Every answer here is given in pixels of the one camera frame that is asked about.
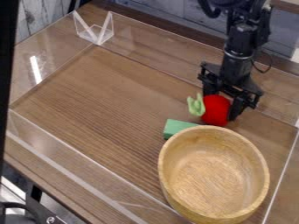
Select dark foreground post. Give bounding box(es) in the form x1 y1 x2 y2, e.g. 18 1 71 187
0 0 21 177

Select black cable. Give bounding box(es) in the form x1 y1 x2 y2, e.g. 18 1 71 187
250 49 274 74

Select green foam block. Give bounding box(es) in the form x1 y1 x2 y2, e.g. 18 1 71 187
163 119 198 139

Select wooden bowl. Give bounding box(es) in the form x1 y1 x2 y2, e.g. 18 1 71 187
158 125 270 224

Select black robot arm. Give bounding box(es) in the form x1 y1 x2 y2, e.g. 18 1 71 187
198 0 273 121

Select black table frame bracket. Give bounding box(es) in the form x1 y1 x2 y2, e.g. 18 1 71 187
26 183 69 224

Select clear acrylic tray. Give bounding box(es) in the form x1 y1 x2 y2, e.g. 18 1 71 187
5 5 299 224

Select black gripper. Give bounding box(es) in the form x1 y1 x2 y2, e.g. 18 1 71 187
198 62 265 121

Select red plush strawberry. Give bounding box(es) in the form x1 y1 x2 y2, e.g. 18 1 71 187
187 94 230 127

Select clear acrylic corner bracket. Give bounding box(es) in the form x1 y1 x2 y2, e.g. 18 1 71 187
73 11 115 46

